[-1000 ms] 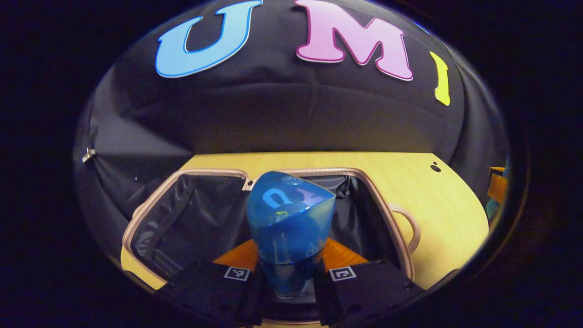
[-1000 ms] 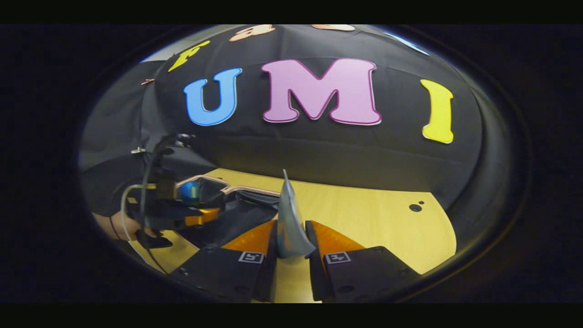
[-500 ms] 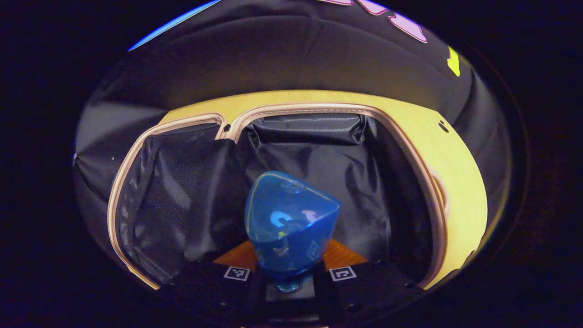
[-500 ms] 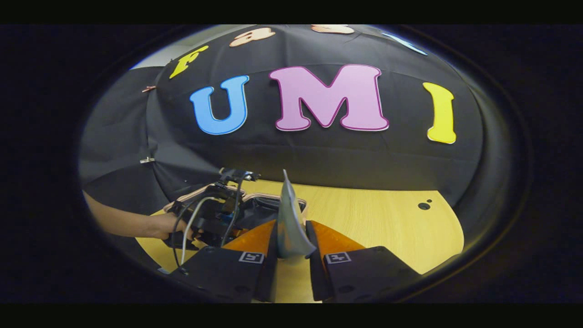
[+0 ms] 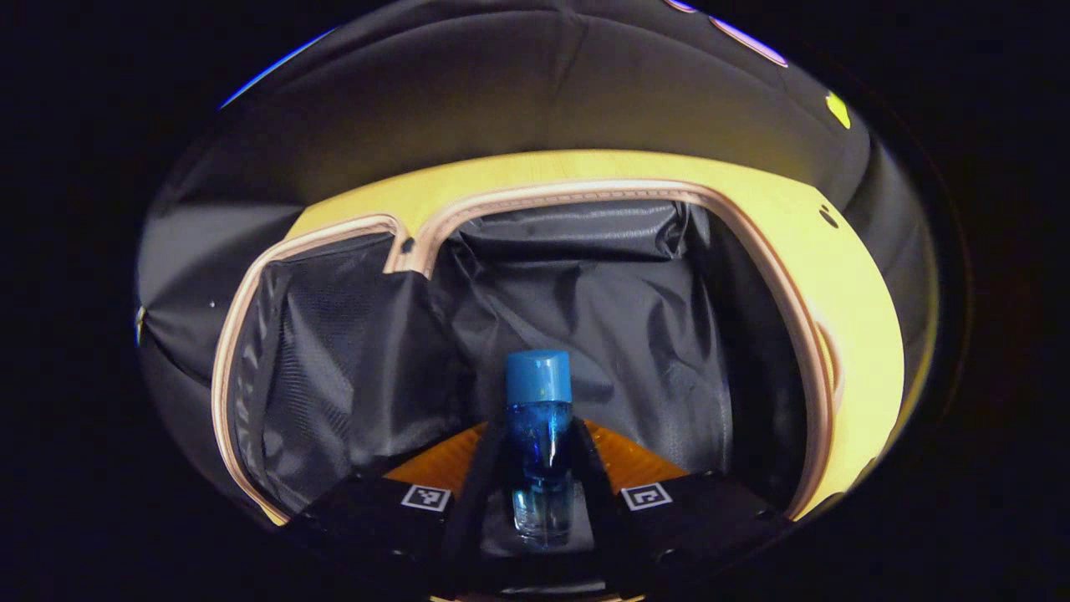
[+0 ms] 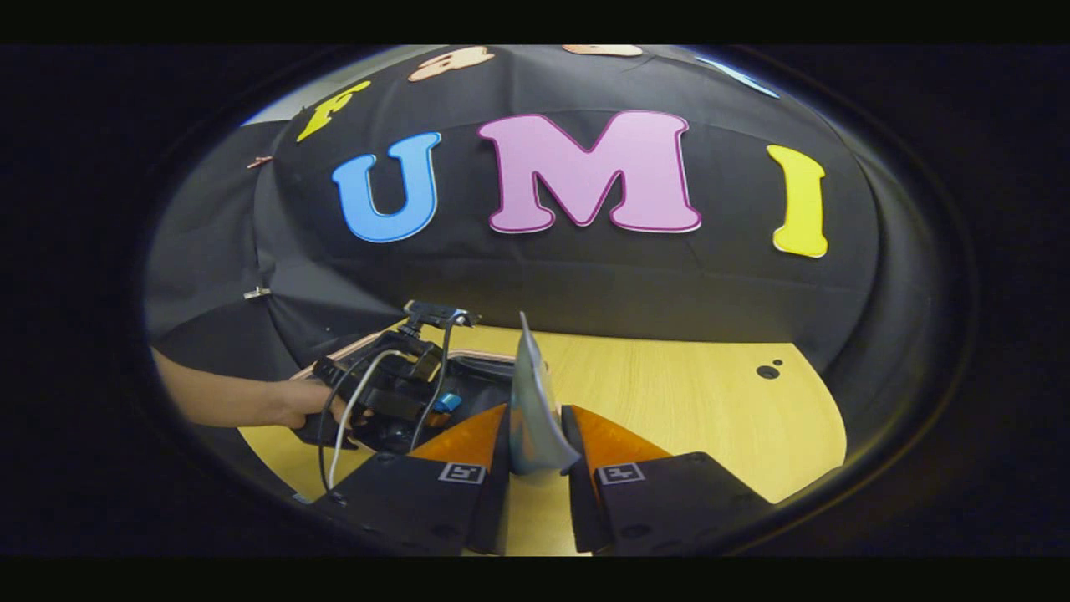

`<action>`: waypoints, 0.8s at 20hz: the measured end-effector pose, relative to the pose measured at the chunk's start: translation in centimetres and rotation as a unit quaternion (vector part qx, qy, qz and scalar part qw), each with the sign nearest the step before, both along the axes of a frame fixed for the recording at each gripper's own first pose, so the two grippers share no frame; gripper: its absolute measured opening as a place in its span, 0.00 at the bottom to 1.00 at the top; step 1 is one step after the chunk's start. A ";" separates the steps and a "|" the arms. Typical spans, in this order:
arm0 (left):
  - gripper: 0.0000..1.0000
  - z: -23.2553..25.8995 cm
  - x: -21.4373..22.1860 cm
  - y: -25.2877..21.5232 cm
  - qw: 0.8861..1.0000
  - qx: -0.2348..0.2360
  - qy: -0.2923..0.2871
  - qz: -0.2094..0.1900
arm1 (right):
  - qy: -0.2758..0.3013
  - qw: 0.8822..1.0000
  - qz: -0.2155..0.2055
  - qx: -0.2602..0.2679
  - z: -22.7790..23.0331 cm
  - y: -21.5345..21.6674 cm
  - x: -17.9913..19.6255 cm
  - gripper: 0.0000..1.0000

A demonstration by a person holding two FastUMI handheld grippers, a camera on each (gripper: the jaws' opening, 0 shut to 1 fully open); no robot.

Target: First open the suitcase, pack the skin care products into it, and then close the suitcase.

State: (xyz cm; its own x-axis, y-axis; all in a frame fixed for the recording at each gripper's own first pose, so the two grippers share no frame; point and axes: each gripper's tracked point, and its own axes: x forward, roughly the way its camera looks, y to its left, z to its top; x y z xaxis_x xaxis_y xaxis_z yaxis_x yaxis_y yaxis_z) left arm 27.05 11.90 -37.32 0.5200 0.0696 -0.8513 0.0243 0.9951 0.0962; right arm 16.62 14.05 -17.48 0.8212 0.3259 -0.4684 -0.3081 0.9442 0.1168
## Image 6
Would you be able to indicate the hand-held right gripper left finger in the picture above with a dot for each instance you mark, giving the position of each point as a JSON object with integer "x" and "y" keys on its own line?
{"x": 493, "y": 510}

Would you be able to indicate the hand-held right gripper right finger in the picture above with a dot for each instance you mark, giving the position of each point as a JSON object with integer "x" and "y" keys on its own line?
{"x": 581, "y": 502}

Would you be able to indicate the small blue item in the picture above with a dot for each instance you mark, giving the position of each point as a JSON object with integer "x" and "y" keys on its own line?
{"x": 447, "y": 402}

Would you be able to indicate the silver clip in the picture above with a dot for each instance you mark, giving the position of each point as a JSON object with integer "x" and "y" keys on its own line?
{"x": 257, "y": 293}

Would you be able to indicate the black backdrop cloth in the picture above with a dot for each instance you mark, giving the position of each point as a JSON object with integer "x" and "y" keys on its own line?
{"x": 585, "y": 276}

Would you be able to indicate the copper clip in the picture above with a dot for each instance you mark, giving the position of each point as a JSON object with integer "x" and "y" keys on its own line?
{"x": 260, "y": 161}

